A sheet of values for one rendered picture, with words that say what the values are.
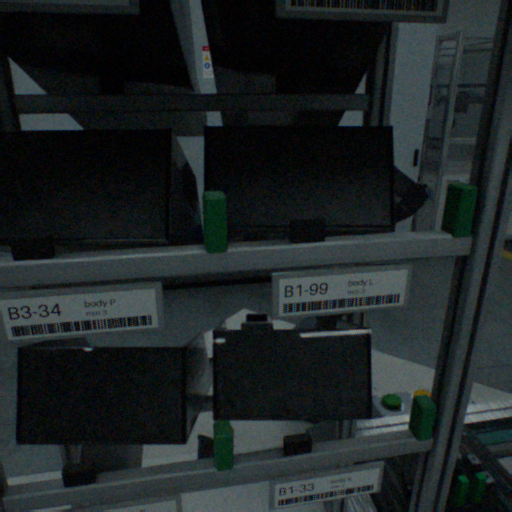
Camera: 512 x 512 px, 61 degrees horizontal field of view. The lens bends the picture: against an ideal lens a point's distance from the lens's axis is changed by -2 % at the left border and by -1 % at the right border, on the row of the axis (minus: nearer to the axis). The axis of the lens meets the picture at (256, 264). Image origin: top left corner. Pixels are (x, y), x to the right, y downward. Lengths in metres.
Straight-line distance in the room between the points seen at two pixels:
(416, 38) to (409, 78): 0.28
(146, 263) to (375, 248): 0.13
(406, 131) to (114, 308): 3.70
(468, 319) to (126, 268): 0.22
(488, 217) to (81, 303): 0.24
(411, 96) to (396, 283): 3.62
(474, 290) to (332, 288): 0.10
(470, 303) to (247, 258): 0.15
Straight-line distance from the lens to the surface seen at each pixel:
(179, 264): 0.24
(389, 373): 1.24
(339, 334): 0.37
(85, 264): 0.25
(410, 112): 3.88
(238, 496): 0.91
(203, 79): 3.40
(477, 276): 0.31
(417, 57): 3.89
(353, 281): 0.27
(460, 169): 4.84
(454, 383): 0.35
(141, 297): 0.25
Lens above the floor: 1.55
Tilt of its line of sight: 22 degrees down
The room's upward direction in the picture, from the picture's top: straight up
